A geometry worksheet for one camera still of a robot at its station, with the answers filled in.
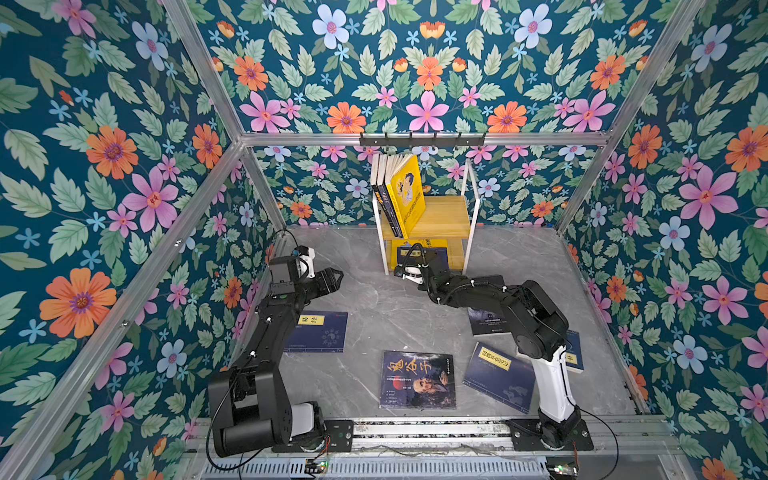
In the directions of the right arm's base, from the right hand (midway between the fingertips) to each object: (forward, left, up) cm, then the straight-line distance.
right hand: (428, 258), depth 100 cm
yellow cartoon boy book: (+5, +7, +24) cm, 26 cm away
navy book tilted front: (-36, -20, -10) cm, 42 cm away
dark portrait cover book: (-37, +5, -8) cm, 38 cm away
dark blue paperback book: (-2, +13, +29) cm, 31 cm away
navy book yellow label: (-14, -1, +17) cm, 22 cm away
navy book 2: (-30, -42, -8) cm, 52 cm away
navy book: (-22, +36, -9) cm, 43 cm away
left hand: (-12, +28, +11) cm, 32 cm away
